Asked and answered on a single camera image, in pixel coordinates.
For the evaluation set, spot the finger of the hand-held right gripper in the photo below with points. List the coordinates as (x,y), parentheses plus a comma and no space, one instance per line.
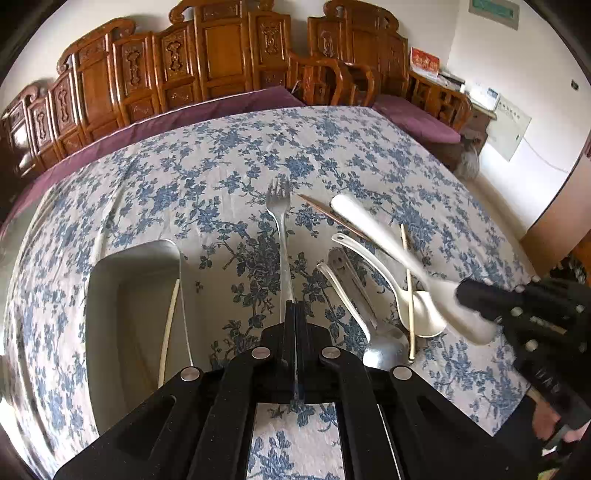
(485,295)

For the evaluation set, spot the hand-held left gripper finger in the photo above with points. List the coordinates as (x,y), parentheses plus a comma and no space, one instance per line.
(300,332)
(290,332)

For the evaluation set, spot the white plastic fork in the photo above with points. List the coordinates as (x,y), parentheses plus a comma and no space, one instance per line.
(344,300)

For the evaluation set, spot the small white ceramic spoon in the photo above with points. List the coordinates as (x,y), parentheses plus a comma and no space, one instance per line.
(422,318)

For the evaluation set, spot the pale bamboo chopstick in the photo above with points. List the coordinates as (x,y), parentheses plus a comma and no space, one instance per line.
(170,323)
(408,286)

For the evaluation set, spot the metal spoon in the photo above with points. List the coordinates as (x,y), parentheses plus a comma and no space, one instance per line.
(385,353)

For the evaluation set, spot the metal fork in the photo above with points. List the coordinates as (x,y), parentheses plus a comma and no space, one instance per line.
(282,240)

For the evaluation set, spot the large white ceramic spoon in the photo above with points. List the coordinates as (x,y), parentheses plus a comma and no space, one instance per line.
(383,230)

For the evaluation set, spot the dark brown chopstick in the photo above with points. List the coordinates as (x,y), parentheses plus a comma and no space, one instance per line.
(332,216)

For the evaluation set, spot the metal tray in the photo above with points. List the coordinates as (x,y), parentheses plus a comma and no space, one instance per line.
(134,323)

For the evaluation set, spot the person's right hand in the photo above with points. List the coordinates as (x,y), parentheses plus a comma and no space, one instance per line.
(547,422)

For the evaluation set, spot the person's black clothing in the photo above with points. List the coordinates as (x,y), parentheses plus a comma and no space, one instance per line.
(517,429)

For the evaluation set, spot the wooden door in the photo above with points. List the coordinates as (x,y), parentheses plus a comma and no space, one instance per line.
(561,221)

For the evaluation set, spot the wooden side table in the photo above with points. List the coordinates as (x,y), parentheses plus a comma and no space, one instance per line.
(480,127)

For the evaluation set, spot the blue floral tablecloth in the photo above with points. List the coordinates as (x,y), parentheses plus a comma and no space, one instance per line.
(221,175)

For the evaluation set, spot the red desk calendar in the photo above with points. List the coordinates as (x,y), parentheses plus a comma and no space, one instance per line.
(425,62)

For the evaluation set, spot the short carved wooden sofa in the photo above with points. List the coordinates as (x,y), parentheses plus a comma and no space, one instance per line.
(364,41)

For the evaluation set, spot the long carved wooden sofa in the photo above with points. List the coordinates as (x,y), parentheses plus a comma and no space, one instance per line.
(138,78)

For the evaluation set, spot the white wall box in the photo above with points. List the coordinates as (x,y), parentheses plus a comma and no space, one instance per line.
(510,127)

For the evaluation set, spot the green wall sign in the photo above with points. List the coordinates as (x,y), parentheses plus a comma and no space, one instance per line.
(493,13)

